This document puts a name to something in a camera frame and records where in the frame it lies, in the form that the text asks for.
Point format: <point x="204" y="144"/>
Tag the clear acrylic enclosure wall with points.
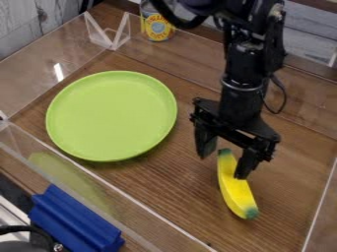
<point x="37" y="166"/>

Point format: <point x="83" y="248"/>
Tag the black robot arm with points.
<point x="252" y="25"/>

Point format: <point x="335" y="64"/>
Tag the yellow labelled tin can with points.
<point x="154" y="26"/>

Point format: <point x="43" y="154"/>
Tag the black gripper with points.
<point x="233" y="119"/>

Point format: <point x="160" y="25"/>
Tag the blue plastic clamp block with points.
<point x="73" y="224"/>

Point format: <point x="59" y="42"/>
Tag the green round plate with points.
<point x="112" y="116"/>

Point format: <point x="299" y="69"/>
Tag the clear acrylic corner bracket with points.
<point x="109" y="38"/>

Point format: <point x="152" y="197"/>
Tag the yellow toy banana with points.
<point x="235" y="190"/>

